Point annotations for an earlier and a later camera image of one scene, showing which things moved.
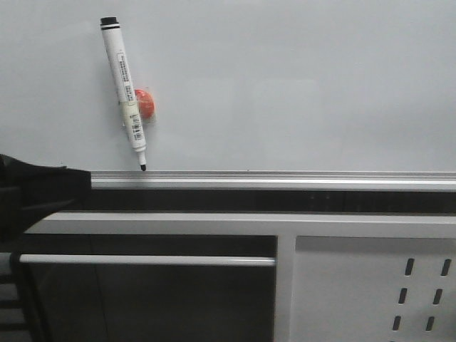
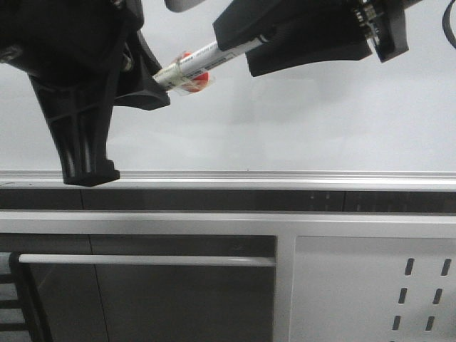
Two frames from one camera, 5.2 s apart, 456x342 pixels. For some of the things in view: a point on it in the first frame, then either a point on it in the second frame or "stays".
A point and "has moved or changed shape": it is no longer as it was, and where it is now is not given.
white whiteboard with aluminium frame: (249, 95) stays
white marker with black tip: (111, 29) → (199, 63)
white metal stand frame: (286, 226) stays
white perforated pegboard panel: (373, 289) stays
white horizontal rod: (148, 260) stays
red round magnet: (147, 105) has moved or changed shape
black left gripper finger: (30, 193) → (73, 51)
